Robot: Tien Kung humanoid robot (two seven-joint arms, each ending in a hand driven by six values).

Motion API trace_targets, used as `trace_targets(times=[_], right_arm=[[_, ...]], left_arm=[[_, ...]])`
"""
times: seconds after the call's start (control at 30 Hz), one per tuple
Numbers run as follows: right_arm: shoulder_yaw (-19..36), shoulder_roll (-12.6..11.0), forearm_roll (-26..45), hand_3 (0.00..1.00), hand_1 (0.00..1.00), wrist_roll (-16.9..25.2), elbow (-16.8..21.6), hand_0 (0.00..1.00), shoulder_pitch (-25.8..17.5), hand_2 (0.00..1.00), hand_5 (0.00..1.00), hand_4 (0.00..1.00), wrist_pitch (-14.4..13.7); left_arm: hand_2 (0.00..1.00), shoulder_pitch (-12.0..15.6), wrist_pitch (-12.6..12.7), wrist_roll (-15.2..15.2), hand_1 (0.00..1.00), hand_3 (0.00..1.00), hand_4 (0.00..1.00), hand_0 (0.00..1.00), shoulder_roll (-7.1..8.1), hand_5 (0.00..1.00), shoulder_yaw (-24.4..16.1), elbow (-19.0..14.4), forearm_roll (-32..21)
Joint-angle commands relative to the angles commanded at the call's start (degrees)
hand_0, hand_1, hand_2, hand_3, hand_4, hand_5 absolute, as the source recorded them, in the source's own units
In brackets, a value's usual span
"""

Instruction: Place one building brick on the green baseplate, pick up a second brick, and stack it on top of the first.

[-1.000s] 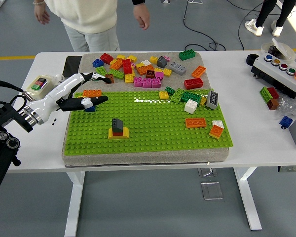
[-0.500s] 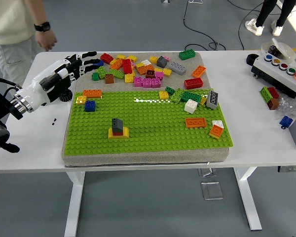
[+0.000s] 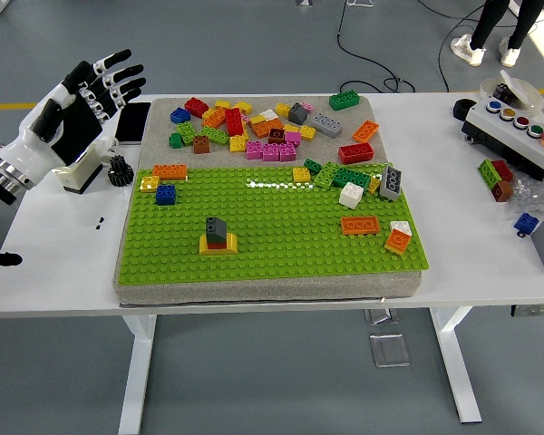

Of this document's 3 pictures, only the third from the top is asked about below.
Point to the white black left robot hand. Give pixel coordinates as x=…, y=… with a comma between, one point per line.
x=59, y=131

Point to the grey sloped brick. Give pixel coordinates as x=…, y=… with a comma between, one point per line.
x=298, y=114
x=215, y=229

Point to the red square brick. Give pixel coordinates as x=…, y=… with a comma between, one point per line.
x=197, y=107
x=216, y=245

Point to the yellow curved brick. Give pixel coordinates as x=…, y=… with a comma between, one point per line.
x=230, y=244

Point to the yellow square brick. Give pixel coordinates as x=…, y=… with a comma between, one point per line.
x=244, y=108
x=283, y=109
x=238, y=143
x=257, y=119
x=301, y=175
x=307, y=132
x=223, y=104
x=292, y=128
x=148, y=183
x=373, y=186

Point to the dark green square brick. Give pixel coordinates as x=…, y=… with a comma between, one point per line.
x=176, y=141
x=312, y=166

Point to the orange long brick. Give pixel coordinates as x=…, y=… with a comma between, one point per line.
x=169, y=171
x=366, y=132
x=215, y=118
x=360, y=225
x=261, y=128

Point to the blue square brick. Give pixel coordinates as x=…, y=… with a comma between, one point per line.
x=165, y=195
x=181, y=115

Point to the brown square brick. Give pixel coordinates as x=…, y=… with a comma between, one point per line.
x=502, y=191
x=277, y=135
x=201, y=145

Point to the lime green long brick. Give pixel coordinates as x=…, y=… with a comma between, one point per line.
x=215, y=135
x=326, y=175

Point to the red long brick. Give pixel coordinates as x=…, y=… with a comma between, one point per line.
x=356, y=153
x=235, y=121
x=502, y=170

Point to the pink square brick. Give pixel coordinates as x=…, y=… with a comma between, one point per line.
x=288, y=152
x=271, y=152
x=255, y=150
x=294, y=137
x=307, y=107

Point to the white square brick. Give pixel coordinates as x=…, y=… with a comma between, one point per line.
x=351, y=196
x=400, y=226
x=268, y=114

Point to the grey long brick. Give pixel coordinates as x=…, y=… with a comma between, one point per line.
x=327, y=125
x=390, y=183

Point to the green studded baseplate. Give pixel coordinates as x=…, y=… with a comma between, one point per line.
x=299, y=258

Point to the dark green long brick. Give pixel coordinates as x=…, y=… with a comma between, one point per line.
x=352, y=177
x=345, y=100

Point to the orange brick on yellow plate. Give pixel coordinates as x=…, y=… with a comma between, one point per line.
x=396, y=242

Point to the small white plastic piece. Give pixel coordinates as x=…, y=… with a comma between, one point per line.
x=109, y=147

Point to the black gear wheel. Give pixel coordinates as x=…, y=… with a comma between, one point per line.
x=119, y=171

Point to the black smartphone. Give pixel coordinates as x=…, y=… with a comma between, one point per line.
x=133, y=124

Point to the grey cushion mat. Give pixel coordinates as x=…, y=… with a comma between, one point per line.
x=263, y=292

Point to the clear floor plate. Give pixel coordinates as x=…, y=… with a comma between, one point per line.
x=390, y=350
x=381, y=316

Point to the black round roll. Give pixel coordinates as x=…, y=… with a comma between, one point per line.
x=458, y=113

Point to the white table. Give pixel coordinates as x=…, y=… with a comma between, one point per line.
x=458, y=272

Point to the person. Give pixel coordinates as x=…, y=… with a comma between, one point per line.
x=482, y=22

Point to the white control box coloured buttons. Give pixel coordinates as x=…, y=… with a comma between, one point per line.
x=508, y=136

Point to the white round lidded container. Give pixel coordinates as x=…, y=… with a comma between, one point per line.
x=528, y=95

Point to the clear plastic wrap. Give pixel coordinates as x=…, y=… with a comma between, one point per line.
x=532, y=195

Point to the table control panel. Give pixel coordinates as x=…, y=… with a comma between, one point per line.
x=535, y=310

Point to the beige red-green switch box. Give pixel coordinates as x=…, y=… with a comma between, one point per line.
x=81, y=174

